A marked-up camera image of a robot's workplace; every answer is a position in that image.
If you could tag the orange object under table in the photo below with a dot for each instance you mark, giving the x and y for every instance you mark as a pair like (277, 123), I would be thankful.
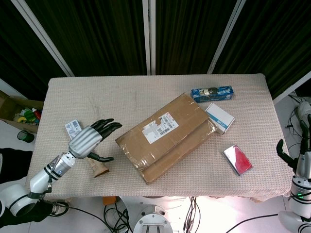
(109, 201)

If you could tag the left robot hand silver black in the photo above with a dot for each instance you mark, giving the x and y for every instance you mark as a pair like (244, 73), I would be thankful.
(83, 143)

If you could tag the brown cardboard box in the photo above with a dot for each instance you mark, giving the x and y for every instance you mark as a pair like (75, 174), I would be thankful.
(165, 145)

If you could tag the white screen frame post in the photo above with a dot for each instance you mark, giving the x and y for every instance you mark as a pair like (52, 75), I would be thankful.
(291, 88)
(226, 36)
(148, 36)
(9, 87)
(46, 38)

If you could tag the dark green pleated curtain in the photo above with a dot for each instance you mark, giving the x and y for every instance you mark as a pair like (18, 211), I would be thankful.
(97, 36)
(189, 36)
(19, 48)
(274, 36)

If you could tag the white shoe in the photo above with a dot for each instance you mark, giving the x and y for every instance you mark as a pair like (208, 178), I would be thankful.
(305, 109)

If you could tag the black mesh pen cup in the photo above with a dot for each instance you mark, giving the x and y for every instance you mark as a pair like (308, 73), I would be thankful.
(25, 136)

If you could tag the green plastic toy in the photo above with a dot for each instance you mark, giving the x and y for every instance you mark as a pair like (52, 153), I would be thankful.
(29, 114)

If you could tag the cardboard box with toys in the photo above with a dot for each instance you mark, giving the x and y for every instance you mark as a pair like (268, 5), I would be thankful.
(7, 106)

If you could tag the beige waffle tablecloth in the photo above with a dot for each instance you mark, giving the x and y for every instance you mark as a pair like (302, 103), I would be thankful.
(121, 97)

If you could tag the white barcode printed box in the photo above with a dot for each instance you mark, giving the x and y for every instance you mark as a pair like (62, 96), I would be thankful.
(73, 128)

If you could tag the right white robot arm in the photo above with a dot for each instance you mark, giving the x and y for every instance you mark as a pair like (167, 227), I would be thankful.
(300, 184)

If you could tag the red and silver packet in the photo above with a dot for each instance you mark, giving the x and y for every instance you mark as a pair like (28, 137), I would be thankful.
(239, 160)

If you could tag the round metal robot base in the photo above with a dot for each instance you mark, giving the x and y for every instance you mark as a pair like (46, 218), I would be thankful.
(153, 221)

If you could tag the white and blue small box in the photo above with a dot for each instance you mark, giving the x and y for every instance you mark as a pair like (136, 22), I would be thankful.
(218, 116)

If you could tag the brown paper snack pouch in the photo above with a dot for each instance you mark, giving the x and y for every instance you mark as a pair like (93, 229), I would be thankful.
(98, 170)

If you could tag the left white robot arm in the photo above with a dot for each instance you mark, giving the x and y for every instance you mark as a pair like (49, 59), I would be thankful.
(39, 179)

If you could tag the blue cookie box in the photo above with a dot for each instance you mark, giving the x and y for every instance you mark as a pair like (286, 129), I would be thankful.
(218, 95)

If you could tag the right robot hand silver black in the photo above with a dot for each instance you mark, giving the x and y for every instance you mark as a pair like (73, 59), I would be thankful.
(303, 162)

